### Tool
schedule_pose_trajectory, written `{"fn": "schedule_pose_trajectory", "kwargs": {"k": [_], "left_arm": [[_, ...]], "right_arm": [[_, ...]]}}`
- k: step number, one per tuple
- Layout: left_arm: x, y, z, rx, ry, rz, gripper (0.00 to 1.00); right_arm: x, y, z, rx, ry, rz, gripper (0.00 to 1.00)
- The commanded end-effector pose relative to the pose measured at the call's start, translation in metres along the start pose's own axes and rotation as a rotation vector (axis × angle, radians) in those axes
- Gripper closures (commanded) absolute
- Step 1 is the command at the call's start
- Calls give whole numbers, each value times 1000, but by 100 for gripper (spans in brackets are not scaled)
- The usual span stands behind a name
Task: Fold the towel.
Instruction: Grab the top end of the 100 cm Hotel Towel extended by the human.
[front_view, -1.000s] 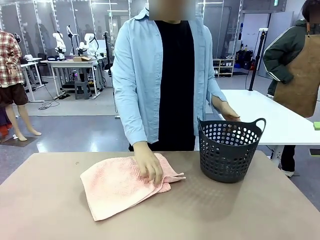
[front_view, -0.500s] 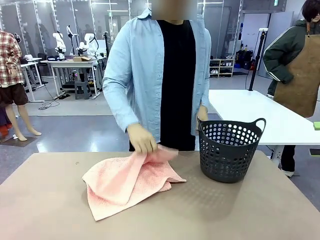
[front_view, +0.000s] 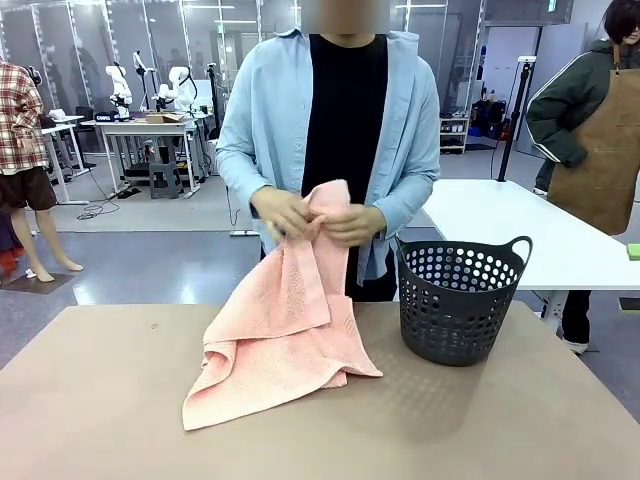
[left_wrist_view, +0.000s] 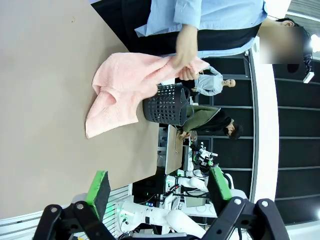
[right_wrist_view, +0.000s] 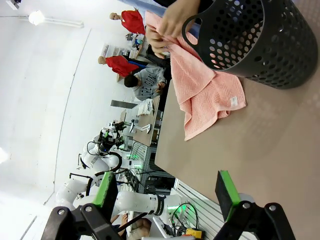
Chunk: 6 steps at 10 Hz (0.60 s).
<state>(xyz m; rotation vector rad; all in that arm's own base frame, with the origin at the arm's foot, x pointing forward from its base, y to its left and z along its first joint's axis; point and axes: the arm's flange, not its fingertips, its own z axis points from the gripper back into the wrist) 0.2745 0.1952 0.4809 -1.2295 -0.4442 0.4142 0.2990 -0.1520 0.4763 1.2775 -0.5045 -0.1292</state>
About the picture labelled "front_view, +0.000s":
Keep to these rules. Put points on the large white table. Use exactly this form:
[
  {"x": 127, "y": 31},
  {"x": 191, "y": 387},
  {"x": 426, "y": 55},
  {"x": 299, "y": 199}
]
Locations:
[{"x": 495, "y": 235}]

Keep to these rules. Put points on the green block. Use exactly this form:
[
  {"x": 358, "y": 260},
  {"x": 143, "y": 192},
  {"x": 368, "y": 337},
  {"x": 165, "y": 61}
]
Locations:
[{"x": 634, "y": 251}]

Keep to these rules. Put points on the grey step stool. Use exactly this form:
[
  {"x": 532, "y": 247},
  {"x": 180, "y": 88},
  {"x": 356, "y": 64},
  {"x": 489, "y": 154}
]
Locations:
[{"x": 164, "y": 180}]

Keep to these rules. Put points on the person's right forearm blue sleeve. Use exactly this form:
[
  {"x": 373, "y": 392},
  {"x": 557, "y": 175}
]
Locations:
[{"x": 237, "y": 170}]

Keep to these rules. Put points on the person's left hand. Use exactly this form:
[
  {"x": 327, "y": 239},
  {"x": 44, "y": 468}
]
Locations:
[{"x": 357, "y": 226}]

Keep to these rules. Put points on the person in light blue shirt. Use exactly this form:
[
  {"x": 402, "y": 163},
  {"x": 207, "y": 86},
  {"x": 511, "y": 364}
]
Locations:
[{"x": 345, "y": 115}]

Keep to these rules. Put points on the dark grey perforated laundry basket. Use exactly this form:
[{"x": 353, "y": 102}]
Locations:
[{"x": 452, "y": 325}]

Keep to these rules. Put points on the person in brown apron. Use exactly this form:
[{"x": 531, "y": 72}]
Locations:
[{"x": 595, "y": 150}]

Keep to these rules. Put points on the person's right hand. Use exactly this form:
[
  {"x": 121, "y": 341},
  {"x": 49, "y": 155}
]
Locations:
[{"x": 282, "y": 212}]

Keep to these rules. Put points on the black stand with white top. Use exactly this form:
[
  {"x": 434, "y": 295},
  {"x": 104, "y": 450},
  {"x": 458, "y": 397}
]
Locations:
[{"x": 515, "y": 115}]

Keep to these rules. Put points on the white low shelf unit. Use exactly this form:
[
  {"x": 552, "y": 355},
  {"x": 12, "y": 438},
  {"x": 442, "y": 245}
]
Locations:
[{"x": 454, "y": 134}]

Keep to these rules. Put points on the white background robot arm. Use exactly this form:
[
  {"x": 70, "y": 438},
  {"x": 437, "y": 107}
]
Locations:
[
  {"x": 120, "y": 85},
  {"x": 172, "y": 87}
]

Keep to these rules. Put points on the person's left forearm blue sleeve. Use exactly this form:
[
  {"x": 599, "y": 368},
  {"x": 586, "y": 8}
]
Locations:
[{"x": 407, "y": 197}]

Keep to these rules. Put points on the white desk with robots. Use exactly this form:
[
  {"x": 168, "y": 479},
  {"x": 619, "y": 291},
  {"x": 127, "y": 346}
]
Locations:
[{"x": 150, "y": 129}]

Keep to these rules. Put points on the black tripod stand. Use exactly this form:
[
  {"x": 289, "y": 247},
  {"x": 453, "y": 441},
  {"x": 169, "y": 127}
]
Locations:
[{"x": 214, "y": 100}]

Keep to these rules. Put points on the dark bags pile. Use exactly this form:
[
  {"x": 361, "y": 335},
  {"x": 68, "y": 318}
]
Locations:
[{"x": 489, "y": 120}]

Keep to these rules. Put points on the small white desk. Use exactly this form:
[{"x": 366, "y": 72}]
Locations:
[{"x": 62, "y": 122}]

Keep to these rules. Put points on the grey mannequin base plate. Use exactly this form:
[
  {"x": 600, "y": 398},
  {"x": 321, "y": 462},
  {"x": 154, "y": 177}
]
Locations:
[{"x": 47, "y": 285}]

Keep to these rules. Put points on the flat cardboard box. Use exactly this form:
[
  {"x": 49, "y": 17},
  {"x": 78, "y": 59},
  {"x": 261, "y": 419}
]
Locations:
[{"x": 165, "y": 118}]

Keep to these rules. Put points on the pink terry towel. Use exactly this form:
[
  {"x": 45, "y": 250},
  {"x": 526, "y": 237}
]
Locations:
[{"x": 280, "y": 320}]

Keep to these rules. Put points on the mannequin with orange socks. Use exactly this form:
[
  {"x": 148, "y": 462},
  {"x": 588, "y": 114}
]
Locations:
[{"x": 7, "y": 245}]

